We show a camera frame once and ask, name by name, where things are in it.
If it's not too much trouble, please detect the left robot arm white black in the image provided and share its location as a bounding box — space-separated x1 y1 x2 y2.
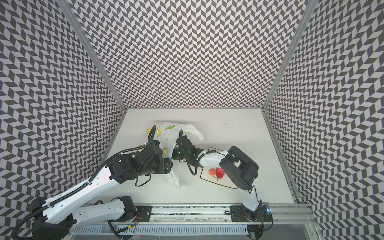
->
11 126 173 240

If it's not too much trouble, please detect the right aluminium corner post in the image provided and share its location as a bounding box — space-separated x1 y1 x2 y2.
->
262 0 319 112

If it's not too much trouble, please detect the white plastic bag lemon print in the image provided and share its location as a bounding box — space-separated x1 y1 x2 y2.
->
144 122 205 174

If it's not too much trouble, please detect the white mat black border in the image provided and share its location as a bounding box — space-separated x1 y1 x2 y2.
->
198 147 238 190

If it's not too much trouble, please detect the red fake strawberry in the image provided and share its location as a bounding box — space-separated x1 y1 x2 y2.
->
216 168 225 179

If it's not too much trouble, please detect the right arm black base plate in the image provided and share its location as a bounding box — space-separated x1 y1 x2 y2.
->
229 205 273 223

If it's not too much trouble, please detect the aluminium corner post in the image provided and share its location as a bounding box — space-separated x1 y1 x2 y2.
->
262 0 319 112
56 0 127 111

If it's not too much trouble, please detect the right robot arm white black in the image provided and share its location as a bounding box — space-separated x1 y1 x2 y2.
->
172 136 265 222

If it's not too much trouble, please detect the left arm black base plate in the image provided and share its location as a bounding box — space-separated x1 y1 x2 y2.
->
135 205 153 223

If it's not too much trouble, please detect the white ventilation grille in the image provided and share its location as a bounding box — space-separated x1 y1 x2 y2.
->
74 224 249 236

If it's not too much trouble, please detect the left aluminium corner post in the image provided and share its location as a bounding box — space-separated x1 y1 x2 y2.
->
56 0 127 111

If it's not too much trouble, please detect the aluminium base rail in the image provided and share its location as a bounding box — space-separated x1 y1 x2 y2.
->
137 204 316 224

